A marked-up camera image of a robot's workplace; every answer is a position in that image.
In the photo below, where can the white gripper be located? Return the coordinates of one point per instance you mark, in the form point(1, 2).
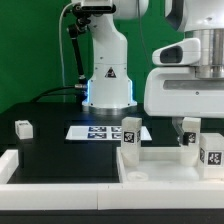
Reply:
point(173, 89)

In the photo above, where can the white square tabletop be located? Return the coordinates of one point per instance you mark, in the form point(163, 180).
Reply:
point(168, 164)

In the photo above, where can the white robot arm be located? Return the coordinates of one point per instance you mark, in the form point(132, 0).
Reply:
point(110, 90)

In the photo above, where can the white sheet with tags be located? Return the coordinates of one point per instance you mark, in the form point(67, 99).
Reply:
point(94, 133)

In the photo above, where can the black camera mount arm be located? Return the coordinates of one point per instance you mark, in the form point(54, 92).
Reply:
point(74, 31)

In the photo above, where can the grey camera on mount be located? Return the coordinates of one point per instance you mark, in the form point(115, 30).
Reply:
point(96, 5)

